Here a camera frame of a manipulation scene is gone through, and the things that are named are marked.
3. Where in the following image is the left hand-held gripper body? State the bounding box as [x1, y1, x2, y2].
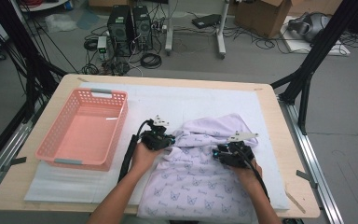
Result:
[140, 114, 175, 151]

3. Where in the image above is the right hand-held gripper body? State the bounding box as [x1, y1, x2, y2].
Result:
[217, 131, 259, 169]

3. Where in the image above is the lilac printed towel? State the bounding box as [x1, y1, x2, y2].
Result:
[136, 112, 260, 224]

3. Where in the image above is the pink perforated plastic basket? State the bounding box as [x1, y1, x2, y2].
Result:
[34, 87, 129, 173]

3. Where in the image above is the person's left hand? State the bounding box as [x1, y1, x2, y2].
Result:
[130, 141, 169, 176]

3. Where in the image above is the person's right hand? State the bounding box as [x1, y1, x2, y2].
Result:
[229, 157, 264, 190]

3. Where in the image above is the white grid mat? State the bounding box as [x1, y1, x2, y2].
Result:
[23, 81, 290, 210]

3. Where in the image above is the tan tape strip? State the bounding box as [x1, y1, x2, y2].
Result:
[284, 183, 307, 214]

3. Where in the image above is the white power adapter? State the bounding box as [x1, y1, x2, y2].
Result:
[96, 35, 108, 60]

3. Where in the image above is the narrow black computer tower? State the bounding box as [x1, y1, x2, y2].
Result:
[131, 5, 154, 52]

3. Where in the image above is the wide black computer tower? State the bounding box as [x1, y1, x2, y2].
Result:
[106, 5, 134, 58]

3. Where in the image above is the white metal stand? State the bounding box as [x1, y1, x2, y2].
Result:
[164, 0, 231, 60]

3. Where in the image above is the black flat box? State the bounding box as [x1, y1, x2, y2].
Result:
[191, 13, 222, 30]

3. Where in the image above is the white flat panel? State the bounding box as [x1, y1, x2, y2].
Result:
[281, 15, 351, 57]

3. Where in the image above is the teal plastic sheet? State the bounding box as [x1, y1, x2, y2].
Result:
[76, 8, 101, 31]

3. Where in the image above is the open cardboard box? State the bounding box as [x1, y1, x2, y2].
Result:
[233, 0, 293, 39]

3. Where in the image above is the clear plastic bag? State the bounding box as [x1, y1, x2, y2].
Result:
[45, 12, 78, 34]

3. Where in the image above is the grey rounded appliance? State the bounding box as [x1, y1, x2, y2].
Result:
[287, 11, 332, 43]

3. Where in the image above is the white round table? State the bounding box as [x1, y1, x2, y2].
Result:
[18, 0, 69, 13]

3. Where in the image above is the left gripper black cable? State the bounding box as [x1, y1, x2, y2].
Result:
[117, 119, 155, 185]

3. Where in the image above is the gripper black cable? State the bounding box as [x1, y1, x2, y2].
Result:
[117, 119, 155, 185]
[234, 144, 272, 203]

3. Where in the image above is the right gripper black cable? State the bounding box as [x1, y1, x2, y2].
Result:
[234, 144, 272, 203]

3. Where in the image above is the grey metal bracket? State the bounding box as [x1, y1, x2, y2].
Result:
[296, 169, 319, 189]
[1, 156, 27, 172]

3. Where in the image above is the coiled black cable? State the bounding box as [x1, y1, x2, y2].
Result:
[140, 52, 163, 70]

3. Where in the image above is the aluminium rail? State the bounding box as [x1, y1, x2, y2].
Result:
[0, 102, 45, 203]
[278, 96, 344, 224]

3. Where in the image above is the black metal frame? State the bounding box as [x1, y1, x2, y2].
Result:
[269, 0, 358, 135]
[0, 0, 68, 125]

